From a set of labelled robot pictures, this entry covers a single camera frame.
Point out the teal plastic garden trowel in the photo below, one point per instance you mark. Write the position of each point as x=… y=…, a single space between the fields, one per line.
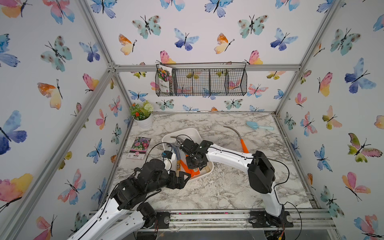
x=256 y=126

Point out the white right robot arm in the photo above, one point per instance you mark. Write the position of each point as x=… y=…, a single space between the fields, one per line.
x=260 y=171

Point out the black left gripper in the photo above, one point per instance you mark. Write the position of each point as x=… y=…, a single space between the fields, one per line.
x=180 y=184

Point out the potted artificial flower plant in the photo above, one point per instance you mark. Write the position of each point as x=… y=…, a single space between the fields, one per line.
x=143 y=114

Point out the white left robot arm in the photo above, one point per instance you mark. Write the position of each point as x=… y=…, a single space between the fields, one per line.
x=109 y=222

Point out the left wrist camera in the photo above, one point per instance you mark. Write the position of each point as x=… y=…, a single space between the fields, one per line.
x=168 y=159

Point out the black wire wall basket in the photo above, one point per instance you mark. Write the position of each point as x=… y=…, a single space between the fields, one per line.
x=206 y=80

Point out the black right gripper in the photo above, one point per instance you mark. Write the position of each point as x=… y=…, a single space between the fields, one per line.
x=189 y=165

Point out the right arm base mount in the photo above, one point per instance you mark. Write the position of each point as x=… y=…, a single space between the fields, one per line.
x=261 y=219

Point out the flower seed packet on table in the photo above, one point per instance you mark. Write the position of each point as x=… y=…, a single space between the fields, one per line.
x=139 y=148

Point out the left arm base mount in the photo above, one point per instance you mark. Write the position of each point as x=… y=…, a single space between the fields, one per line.
x=146 y=216

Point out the seed packet in basket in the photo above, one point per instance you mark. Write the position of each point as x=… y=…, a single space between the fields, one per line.
x=165 y=78

